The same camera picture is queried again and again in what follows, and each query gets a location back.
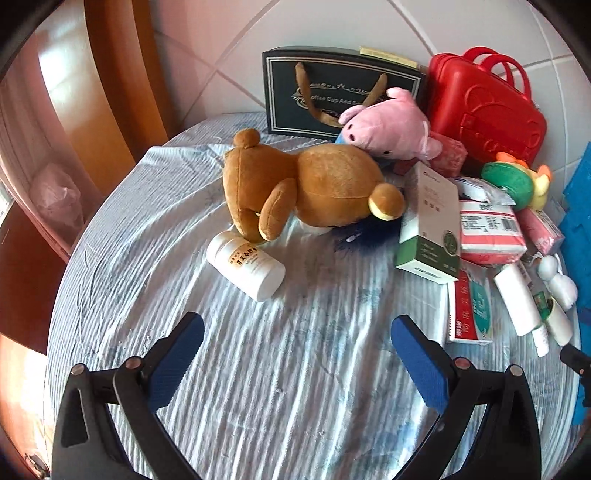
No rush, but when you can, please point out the small white bottle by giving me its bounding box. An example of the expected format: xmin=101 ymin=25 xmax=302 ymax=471
xmin=538 ymin=255 xmax=578 ymax=309

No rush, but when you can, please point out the white pill bottle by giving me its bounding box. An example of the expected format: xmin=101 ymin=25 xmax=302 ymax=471
xmin=206 ymin=231 xmax=286 ymax=303

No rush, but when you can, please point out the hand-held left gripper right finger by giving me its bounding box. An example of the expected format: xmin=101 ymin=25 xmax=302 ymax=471
xmin=390 ymin=315 xmax=541 ymax=480

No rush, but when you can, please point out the blue plastic storage crate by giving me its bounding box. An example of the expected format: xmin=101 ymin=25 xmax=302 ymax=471
xmin=558 ymin=141 xmax=591 ymax=287

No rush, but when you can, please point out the brown bear plush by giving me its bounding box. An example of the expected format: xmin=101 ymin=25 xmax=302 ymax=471
xmin=222 ymin=129 xmax=407 ymax=243

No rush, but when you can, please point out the red green white box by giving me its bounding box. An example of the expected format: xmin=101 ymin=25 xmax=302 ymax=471
xmin=445 ymin=268 xmax=494 ymax=346

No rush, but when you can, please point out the pink pig plush blue shirt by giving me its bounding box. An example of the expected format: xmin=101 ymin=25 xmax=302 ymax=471
xmin=335 ymin=87 xmax=444 ymax=167

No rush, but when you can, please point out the green white carton box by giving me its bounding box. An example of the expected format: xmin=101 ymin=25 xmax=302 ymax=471
xmin=394 ymin=162 xmax=461 ymax=283

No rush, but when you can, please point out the green yellow duck plush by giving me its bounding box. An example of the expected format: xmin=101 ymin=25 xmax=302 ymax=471
xmin=480 ymin=152 xmax=552 ymax=212

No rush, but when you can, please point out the thin white tube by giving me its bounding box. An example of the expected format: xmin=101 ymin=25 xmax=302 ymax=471
xmin=532 ymin=323 xmax=551 ymax=357

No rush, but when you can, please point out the wooden door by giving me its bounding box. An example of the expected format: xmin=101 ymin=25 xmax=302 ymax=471
xmin=0 ymin=0 xmax=169 ymax=259

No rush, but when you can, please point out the black gift bag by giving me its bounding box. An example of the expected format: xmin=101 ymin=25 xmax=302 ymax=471
xmin=262 ymin=45 xmax=428 ymax=139

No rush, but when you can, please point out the small beige box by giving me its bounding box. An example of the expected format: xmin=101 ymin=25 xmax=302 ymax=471
xmin=359 ymin=45 xmax=423 ymax=70

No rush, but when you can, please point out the red toy suitcase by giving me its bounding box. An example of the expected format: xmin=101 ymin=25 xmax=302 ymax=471
xmin=426 ymin=46 xmax=548 ymax=169

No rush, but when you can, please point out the red white tissue pack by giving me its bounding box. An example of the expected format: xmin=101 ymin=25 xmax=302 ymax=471
xmin=457 ymin=200 xmax=528 ymax=265

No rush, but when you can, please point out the pink plastic bag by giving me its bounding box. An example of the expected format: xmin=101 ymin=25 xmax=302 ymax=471
xmin=30 ymin=164 xmax=88 ymax=232

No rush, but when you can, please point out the white green bottle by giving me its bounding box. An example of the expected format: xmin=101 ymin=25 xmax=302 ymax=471
xmin=533 ymin=293 xmax=573 ymax=346

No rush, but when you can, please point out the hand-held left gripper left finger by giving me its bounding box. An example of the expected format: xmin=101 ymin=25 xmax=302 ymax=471
xmin=52 ymin=311 xmax=206 ymax=480

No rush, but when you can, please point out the dark blue fuzzy toy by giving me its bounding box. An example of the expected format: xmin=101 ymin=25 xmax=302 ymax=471
xmin=332 ymin=215 xmax=407 ymax=254

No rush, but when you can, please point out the pink tissue packet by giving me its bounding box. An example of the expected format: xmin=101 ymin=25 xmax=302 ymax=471
xmin=519 ymin=208 xmax=565 ymax=256

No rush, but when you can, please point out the white paper packet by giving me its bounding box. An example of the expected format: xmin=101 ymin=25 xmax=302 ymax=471
xmin=450 ymin=178 xmax=517 ymax=206

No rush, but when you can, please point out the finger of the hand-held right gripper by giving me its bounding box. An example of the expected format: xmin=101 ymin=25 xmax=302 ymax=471
xmin=560 ymin=344 xmax=591 ymax=377

